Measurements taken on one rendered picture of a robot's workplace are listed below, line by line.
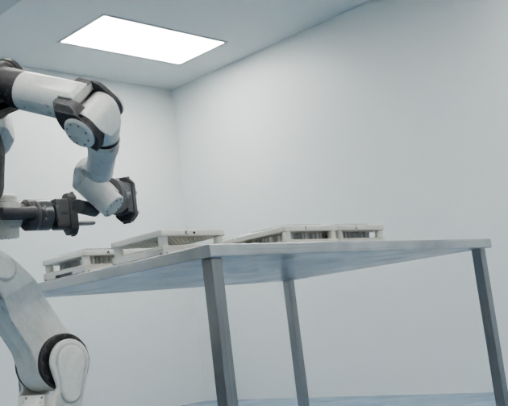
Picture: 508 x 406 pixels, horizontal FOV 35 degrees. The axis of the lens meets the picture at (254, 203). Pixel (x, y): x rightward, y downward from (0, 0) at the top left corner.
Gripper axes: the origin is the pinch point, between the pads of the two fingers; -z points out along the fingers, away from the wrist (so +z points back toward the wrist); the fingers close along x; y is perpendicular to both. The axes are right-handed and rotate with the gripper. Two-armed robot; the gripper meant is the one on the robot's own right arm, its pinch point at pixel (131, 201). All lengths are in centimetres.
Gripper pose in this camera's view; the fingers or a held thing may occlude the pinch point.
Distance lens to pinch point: 224.5
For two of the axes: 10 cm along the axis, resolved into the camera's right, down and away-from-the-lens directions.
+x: 1.3, 9.8, -1.4
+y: 9.7, -1.5, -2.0
